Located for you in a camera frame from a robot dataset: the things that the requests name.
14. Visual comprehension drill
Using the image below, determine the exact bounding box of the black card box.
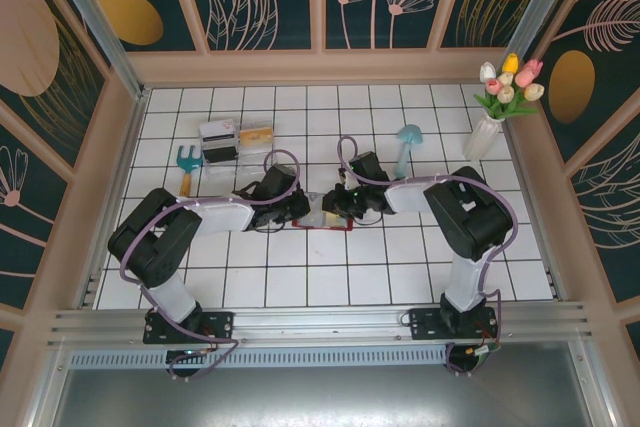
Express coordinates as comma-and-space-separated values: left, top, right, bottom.
204, 144, 239, 165

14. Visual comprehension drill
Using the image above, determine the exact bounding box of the clear box with orange item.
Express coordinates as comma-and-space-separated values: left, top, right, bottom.
238, 127, 275, 148

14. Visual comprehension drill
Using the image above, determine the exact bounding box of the teal mushroom toy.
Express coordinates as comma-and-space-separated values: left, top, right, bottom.
392, 124, 425, 181

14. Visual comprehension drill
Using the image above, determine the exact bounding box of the white and black small box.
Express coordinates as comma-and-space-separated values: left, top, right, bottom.
198, 119, 240, 148

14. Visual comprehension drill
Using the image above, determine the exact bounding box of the teal toy garden fork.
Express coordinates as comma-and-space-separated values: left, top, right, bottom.
176, 145, 204, 199

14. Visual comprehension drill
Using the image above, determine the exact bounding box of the white ribbed vase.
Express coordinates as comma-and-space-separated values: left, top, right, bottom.
462, 115, 501, 161

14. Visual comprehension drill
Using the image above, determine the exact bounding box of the artificial tulip bouquet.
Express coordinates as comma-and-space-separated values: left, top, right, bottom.
472, 52, 546, 122

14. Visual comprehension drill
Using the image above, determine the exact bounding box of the small green circuit board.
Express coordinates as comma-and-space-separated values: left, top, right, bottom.
467, 344, 501, 361

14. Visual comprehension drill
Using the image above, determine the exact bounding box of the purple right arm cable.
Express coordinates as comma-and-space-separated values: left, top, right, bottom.
338, 135, 519, 376

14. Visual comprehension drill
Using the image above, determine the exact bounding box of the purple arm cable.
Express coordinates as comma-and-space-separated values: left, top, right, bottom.
338, 135, 519, 376
121, 148, 302, 382

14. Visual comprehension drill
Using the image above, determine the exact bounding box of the aluminium mounting rail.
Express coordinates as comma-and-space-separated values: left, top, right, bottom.
47, 301, 596, 348

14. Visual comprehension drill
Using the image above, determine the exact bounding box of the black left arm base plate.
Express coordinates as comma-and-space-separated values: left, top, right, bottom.
143, 310, 236, 346

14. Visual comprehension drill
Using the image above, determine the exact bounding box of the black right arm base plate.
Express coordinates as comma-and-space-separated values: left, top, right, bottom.
408, 306, 501, 344

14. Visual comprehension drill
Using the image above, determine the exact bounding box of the grey slotted cable duct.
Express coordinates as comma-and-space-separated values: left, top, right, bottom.
67, 350, 449, 369

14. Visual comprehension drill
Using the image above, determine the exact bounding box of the aluminium side rail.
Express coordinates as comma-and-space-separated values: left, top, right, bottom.
74, 89, 151, 309

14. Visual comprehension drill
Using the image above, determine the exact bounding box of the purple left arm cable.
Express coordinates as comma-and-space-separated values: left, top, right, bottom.
121, 148, 302, 382

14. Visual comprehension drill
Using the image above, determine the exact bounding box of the aluminium corner post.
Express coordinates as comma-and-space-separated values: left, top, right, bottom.
504, 0, 569, 61
42, 0, 151, 99

